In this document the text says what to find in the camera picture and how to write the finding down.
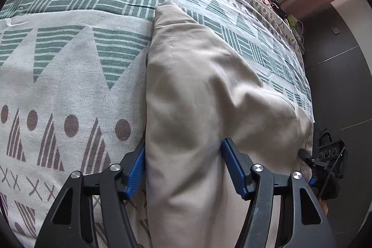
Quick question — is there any patterned bedsheet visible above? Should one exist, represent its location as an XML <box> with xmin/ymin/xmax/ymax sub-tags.
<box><xmin>0</xmin><ymin>0</ymin><xmax>316</xmax><ymax>248</ymax></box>

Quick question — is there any beige jacket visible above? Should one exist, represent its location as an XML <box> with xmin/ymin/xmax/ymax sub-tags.
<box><xmin>144</xmin><ymin>1</ymin><xmax>315</xmax><ymax>248</ymax></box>

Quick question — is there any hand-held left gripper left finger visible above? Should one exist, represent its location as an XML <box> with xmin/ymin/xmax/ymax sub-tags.
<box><xmin>35</xmin><ymin>146</ymin><xmax>146</xmax><ymax>248</ymax></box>

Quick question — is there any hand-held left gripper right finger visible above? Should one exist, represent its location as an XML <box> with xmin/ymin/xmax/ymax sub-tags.
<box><xmin>221</xmin><ymin>138</ymin><xmax>335</xmax><ymax>248</ymax></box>

